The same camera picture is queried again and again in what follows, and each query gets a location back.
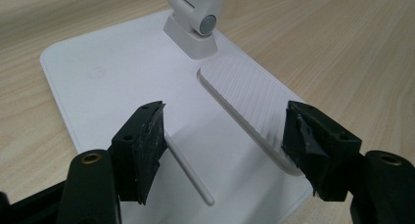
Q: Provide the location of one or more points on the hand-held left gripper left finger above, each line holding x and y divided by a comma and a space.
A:
140, 149

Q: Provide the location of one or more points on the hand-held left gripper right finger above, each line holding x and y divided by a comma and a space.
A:
321, 149

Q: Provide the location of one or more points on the white desk lamp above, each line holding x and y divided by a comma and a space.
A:
130, 70

